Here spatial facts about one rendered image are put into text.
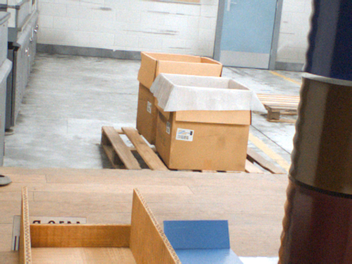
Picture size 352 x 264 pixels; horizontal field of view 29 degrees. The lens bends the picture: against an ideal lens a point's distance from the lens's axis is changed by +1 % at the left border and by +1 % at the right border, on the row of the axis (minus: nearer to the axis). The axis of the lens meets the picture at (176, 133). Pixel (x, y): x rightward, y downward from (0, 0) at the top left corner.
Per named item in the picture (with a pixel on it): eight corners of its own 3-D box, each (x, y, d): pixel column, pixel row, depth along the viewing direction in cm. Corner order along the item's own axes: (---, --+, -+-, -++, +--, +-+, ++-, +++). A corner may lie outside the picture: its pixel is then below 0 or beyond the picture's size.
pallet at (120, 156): (284, 195, 419) (287, 172, 416) (126, 193, 394) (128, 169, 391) (225, 148, 532) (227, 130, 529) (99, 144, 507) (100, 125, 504)
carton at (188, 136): (261, 175, 404) (271, 93, 394) (159, 171, 392) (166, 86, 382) (232, 148, 468) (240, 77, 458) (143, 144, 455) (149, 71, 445)
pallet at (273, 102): (338, 109, 788) (340, 97, 785) (380, 127, 692) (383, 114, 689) (240, 104, 761) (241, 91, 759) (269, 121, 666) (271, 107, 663)
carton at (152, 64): (220, 147, 468) (229, 65, 456) (146, 145, 455) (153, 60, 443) (197, 130, 522) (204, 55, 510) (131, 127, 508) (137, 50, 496)
